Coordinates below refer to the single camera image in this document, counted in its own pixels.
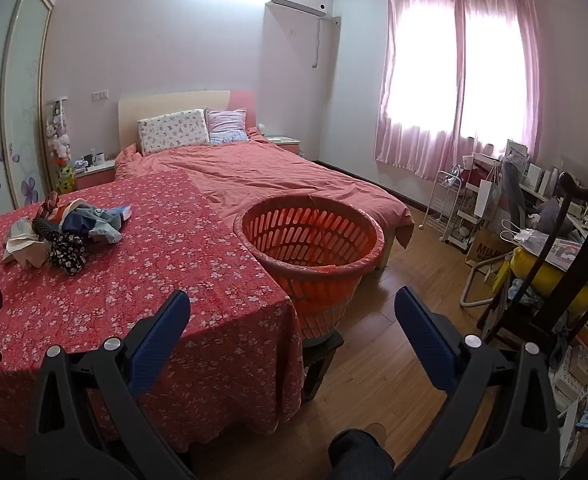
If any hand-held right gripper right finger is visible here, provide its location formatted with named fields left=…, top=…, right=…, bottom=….
left=394, top=286, right=561, bottom=480

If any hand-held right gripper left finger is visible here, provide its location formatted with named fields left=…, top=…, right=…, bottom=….
left=26, top=289, right=195, bottom=480

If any beige cloth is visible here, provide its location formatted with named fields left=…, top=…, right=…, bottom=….
left=1, top=217, right=51, bottom=266

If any black floral sock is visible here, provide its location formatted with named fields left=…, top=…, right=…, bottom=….
left=48, top=234, right=88, bottom=276

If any orange plastic laundry basket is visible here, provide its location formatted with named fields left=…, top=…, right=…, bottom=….
left=233, top=192, right=386, bottom=341

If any grey blue cloth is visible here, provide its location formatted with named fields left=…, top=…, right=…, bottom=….
left=61, top=200, right=125, bottom=244

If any red floral tablecloth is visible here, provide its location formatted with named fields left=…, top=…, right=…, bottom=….
left=0, top=169, right=304, bottom=456

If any black stool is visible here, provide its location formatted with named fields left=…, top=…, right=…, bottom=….
left=301, top=329, right=346, bottom=403

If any white trolley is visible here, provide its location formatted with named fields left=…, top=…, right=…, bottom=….
left=444, top=180, right=486, bottom=252

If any yellow bag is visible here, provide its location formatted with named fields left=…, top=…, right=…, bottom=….
left=506, top=252, right=588, bottom=313

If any person's leg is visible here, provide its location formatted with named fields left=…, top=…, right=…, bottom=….
left=328, top=429, right=399, bottom=480

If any white paper bag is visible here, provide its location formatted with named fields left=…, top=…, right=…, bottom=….
left=475, top=167, right=504, bottom=223

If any green plush toy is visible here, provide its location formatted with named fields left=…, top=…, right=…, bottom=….
left=54, top=160, right=77, bottom=193

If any pink nightstand with mug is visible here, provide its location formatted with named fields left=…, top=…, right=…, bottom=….
left=71, top=157, right=117, bottom=192

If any pink curtain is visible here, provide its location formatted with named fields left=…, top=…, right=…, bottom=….
left=374, top=0, right=467, bottom=181
left=456, top=0, right=547, bottom=162

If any hanging plush toy organizer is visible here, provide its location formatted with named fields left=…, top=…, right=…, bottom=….
left=46, top=97, right=72, bottom=161

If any dark wooden chair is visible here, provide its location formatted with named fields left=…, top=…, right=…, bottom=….
left=479, top=172, right=588, bottom=357

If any white floral pillow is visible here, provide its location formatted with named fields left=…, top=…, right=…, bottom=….
left=137, top=108, right=211, bottom=157

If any floral sliding door wardrobe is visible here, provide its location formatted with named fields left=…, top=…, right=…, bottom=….
left=0, top=0, right=55, bottom=223

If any salmon duvet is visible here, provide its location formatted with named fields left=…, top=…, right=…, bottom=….
left=114, top=132, right=415, bottom=250

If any pink striped pillow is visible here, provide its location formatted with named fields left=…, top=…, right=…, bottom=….
left=205, top=108, right=250, bottom=146

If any cream and pink bed headboard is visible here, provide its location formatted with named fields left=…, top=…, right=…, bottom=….
left=118, top=91, right=256, bottom=150

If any white air conditioner pipe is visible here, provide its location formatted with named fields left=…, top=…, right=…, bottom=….
left=312, top=14, right=341, bottom=69

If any white metal tube frame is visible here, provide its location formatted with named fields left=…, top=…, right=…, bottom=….
left=460, top=255, right=506, bottom=309

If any white wire rack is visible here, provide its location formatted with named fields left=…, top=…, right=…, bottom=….
left=423, top=170, right=464, bottom=242

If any white picture frame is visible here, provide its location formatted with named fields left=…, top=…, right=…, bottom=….
left=505, top=139, right=530, bottom=162

